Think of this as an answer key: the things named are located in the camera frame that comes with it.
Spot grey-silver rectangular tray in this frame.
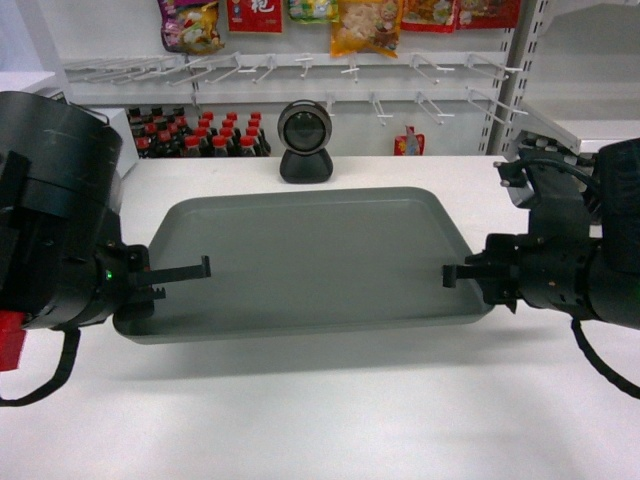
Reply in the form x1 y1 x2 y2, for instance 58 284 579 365
114 187 489 344

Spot yellow snack bag hanging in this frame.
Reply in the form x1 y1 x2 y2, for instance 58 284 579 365
329 0 403 58

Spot red-capped soy sauce bottles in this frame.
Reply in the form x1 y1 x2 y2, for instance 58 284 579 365
126 106 272 159

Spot red snack pouch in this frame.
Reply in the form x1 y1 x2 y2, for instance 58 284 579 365
393 125 425 156

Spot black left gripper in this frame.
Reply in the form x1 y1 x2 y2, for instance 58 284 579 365
14 199 211 330

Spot black barcode scanner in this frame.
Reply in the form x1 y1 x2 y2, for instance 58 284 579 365
277 100 333 184

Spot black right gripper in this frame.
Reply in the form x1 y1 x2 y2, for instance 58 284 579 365
442 192 600 320

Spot white perforated shelf upright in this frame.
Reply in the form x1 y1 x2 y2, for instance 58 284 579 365
478 0 549 155

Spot purple snack bag hanging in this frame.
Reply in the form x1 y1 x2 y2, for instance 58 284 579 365
157 0 224 56

